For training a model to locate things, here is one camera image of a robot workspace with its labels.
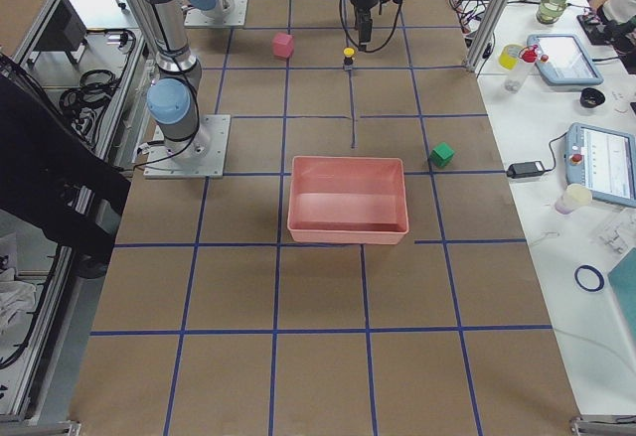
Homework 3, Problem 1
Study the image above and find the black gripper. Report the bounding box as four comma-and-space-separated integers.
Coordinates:
354, 5, 373, 44

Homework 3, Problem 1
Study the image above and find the yellow push button switch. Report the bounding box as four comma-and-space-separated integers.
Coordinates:
342, 47, 356, 71

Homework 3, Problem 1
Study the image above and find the pink cube near bases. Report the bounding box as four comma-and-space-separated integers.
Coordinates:
271, 33, 294, 60

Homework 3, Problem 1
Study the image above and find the yellow tape roll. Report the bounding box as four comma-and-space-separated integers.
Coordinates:
498, 44, 524, 71

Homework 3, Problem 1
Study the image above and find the green cube near bin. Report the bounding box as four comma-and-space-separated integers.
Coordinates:
429, 142, 455, 168

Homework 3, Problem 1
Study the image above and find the red cap squeeze bottle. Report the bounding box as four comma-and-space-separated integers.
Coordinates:
504, 44, 541, 92

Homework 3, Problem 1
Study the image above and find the pink plastic bin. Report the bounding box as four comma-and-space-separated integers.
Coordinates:
287, 156, 409, 245

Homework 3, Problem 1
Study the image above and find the teach pendant far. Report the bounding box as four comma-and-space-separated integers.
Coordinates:
527, 34, 603, 86

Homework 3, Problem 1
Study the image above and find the teach pendant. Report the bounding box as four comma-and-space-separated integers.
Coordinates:
527, 34, 603, 86
564, 122, 635, 208

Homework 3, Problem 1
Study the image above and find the black power adapter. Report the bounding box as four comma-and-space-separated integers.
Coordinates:
506, 161, 547, 179

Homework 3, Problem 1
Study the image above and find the black bowl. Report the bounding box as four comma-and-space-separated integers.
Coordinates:
579, 87, 605, 109

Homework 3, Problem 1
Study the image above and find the person in white shirt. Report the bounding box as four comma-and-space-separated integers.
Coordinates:
588, 0, 635, 56

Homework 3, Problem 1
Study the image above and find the white plastic cup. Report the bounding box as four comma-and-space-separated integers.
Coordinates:
555, 184, 592, 215

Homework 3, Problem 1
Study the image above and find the teach pendant near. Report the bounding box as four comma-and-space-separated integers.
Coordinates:
564, 122, 635, 208

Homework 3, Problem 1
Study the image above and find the person in brown shirt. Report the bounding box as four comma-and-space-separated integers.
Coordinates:
1, 55, 130, 279

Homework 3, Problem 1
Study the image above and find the blue tape roll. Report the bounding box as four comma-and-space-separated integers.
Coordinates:
573, 264, 605, 293

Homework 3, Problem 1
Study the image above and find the aluminium frame post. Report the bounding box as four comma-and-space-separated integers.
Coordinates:
463, 0, 508, 72

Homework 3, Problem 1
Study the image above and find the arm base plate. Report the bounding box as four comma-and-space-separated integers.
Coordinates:
185, 0, 248, 29
143, 114, 231, 179

